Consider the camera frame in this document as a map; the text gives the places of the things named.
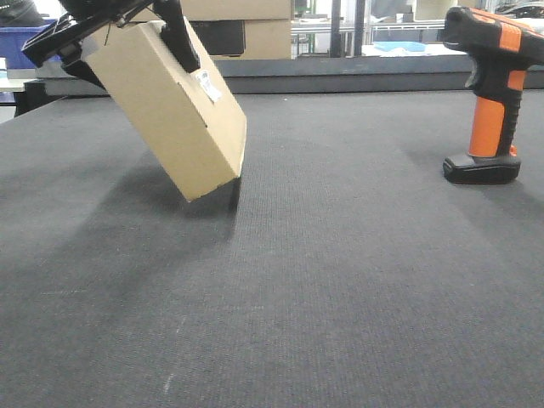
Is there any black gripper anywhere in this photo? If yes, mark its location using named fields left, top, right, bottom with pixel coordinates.
left=21, top=0, right=201, bottom=90

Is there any small brown cardboard package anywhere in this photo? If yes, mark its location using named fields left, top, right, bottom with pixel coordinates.
left=82, top=20, right=247, bottom=201

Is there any orange black barcode scanner gun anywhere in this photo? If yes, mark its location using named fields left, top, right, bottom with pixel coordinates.
left=442, top=6, right=543, bottom=184

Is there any large printed cardboard box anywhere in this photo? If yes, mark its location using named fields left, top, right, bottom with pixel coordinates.
left=127, top=0, right=292, bottom=60

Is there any white barcode label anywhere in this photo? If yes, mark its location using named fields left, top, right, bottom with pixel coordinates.
left=192, top=69, right=222, bottom=103

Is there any blue plastic crate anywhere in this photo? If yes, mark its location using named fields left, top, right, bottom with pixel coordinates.
left=0, top=19, right=56, bottom=69

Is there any black bag in crate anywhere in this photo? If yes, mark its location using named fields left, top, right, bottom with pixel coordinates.
left=1, top=0, right=44, bottom=27

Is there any black vertical pole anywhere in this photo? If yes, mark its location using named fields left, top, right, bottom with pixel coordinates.
left=353, top=0, right=366, bottom=57

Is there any blue tray on table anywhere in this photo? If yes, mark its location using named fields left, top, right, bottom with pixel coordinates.
left=373, top=41, right=427, bottom=53

